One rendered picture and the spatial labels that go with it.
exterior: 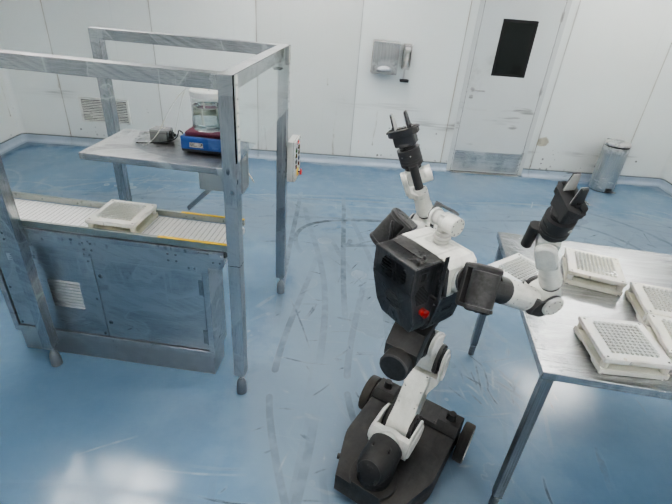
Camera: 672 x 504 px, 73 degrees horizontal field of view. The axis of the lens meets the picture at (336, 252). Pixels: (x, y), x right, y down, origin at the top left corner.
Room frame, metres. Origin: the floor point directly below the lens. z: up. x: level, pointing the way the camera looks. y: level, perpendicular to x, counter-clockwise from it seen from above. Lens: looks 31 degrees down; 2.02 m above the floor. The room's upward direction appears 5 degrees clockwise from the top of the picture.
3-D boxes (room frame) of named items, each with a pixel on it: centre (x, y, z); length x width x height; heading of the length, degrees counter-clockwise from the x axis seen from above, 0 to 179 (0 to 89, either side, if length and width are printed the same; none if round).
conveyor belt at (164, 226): (2.02, 1.17, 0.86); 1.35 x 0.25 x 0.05; 86
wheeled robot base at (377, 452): (1.42, -0.36, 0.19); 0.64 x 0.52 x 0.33; 150
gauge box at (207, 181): (2.10, 0.58, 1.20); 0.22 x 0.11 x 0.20; 86
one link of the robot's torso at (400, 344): (1.32, -0.31, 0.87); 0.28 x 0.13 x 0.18; 150
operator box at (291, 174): (2.81, 0.32, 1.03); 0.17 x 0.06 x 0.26; 176
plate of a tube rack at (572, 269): (1.89, -1.24, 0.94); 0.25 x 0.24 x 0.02; 162
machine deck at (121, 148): (1.98, 0.79, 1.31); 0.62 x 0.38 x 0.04; 86
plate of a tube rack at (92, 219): (2.01, 1.08, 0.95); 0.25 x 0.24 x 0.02; 176
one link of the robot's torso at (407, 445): (1.39, -0.34, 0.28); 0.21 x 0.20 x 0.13; 150
